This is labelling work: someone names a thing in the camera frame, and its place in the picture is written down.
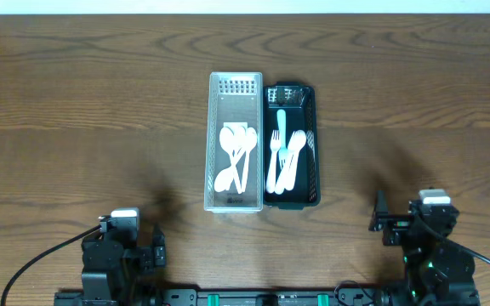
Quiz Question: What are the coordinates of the clear plastic basket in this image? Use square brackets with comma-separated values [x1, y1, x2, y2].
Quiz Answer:
[204, 71, 264, 213]

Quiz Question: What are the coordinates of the white wide spoon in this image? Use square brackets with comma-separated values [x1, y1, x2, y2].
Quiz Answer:
[284, 130, 306, 190]

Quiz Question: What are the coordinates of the pale green fork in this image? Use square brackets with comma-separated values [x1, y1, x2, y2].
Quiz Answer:
[276, 109, 288, 168]

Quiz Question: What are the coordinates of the white fork angled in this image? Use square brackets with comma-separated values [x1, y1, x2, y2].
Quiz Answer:
[275, 149, 296, 195]

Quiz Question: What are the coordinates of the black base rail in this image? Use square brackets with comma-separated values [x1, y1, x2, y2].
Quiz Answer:
[54, 281, 481, 306]

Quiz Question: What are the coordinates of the white slim spoon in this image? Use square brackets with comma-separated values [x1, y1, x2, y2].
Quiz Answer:
[241, 127, 257, 193]
[214, 149, 244, 194]
[234, 126, 246, 160]
[219, 126, 243, 196]

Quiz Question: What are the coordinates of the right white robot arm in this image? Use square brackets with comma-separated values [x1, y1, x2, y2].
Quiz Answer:
[368, 189, 480, 306]

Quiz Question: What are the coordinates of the black plastic basket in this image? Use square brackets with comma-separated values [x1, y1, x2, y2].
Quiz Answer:
[263, 82, 321, 210]

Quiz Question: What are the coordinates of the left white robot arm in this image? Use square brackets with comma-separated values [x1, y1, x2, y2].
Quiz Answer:
[82, 220, 167, 305]

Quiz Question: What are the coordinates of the white fork straight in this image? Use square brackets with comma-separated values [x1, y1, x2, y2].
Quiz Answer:
[265, 130, 281, 194]

